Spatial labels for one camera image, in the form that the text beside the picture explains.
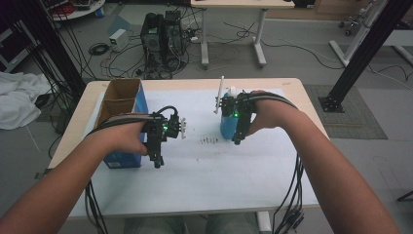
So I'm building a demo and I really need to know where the gripper black cable bundle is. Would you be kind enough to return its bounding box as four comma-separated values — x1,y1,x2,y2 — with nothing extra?
84,104,180,234
242,91,306,234

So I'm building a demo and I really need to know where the white metal stand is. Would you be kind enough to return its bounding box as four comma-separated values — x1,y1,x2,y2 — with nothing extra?
328,0,389,67

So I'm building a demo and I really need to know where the small white box device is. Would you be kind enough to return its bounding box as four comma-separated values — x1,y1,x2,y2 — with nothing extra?
108,28,130,53

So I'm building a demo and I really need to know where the white table mat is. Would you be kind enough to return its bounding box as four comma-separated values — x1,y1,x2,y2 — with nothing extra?
69,88,319,218

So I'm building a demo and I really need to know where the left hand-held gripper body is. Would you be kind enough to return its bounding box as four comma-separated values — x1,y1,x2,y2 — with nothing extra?
141,112,188,148

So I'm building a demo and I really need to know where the white cloth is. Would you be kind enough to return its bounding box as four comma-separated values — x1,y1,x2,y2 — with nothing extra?
0,71,53,132

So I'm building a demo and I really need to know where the person's left hand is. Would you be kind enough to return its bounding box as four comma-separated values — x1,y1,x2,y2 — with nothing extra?
96,121,157,157

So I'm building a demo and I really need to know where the blue bottle with white cap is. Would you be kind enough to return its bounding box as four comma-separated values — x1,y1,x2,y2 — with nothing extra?
219,86,240,141

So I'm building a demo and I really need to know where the long black floor cable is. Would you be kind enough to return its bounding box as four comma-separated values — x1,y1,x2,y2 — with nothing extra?
223,20,346,70

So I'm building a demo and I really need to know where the person's right hand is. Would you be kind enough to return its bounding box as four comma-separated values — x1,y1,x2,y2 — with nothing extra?
247,90,304,137

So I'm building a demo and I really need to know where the black computer tower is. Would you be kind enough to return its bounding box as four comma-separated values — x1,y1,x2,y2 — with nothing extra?
164,10,187,65
140,12,166,72

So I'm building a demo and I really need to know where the coiled black cable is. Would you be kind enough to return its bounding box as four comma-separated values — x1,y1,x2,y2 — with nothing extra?
88,42,111,57

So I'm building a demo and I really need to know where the white table leg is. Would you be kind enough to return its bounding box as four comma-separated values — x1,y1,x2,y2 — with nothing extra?
256,211,273,234

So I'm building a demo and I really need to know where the blue cardboard box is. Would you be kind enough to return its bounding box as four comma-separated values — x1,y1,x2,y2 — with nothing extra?
94,77,149,170

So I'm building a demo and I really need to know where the right gripper black cable bundle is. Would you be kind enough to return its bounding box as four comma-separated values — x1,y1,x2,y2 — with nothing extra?
242,91,306,234

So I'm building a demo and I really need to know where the black metal post with base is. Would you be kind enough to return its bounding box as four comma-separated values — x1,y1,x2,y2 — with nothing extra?
318,0,413,114

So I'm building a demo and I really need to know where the round white table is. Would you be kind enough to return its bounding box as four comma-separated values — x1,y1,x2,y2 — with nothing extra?
48,0,107,21

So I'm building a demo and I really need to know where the black plug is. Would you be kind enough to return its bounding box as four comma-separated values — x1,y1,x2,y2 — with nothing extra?
286,210,306,229

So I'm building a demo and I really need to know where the white-legged wooden desk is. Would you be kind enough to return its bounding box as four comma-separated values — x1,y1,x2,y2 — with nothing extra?
190,0,296,70

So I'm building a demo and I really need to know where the grey floor mat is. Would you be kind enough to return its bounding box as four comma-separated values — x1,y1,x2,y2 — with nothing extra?
304,84,389,141

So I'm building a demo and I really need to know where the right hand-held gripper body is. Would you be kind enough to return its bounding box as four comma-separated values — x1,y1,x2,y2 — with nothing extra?
212,75,256,129

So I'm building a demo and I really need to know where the left gripper black cable bundle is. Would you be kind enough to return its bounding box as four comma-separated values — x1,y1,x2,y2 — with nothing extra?
84,104,180,234

